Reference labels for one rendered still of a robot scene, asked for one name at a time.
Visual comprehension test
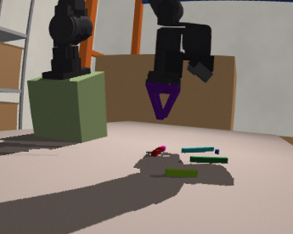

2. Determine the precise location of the lime green rod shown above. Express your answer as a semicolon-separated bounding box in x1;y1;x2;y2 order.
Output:
165;169;198;177

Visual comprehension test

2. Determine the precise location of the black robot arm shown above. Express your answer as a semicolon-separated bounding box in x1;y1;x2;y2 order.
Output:
42;0;214;83

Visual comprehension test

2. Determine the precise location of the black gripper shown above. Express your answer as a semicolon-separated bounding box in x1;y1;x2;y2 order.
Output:
145;48;181;120

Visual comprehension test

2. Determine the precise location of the turquoise rod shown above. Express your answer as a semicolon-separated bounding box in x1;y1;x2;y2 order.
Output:
182;147;214;153

